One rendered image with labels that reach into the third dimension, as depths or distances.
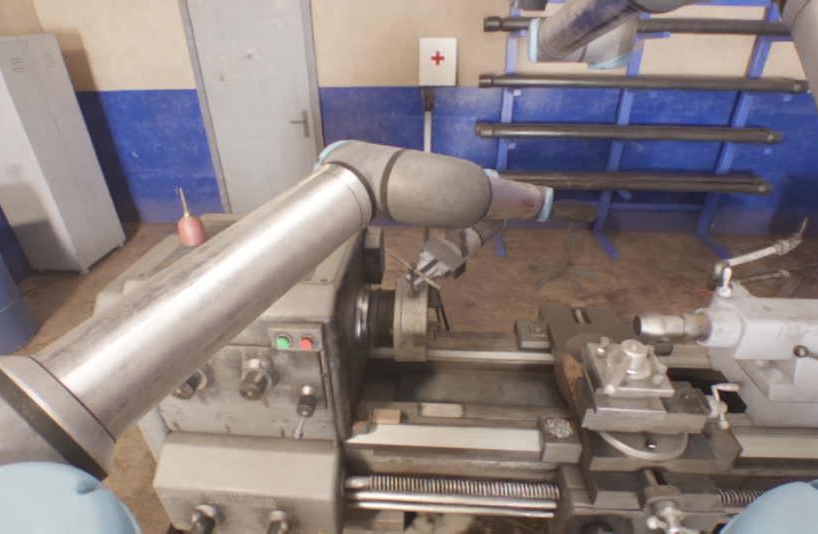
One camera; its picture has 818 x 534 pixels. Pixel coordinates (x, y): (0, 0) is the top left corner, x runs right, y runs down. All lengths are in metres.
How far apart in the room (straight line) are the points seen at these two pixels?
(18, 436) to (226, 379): 0.84
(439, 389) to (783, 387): 1.03
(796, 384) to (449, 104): 3.27
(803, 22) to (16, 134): 4.29
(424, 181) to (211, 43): 3.92
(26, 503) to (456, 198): 0.56
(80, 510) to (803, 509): 0.41
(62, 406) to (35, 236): 4.26
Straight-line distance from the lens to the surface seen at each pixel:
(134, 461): 2.71
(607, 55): 1.15
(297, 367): 1.15
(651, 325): 1.45
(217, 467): 1.44
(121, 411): 0.49
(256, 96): 4.39
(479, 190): 0.69
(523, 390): 1.68
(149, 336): 0.49
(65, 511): 0.34
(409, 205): 0.66
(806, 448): 1.73
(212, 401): 1.34
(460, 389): 1.64
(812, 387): 1.71
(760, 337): 1.56
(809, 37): 0.59
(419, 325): 1.22
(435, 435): 1.36
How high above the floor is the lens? 1.90
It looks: 30 degrees down
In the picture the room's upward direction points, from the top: 1 degrees counter-clockwise
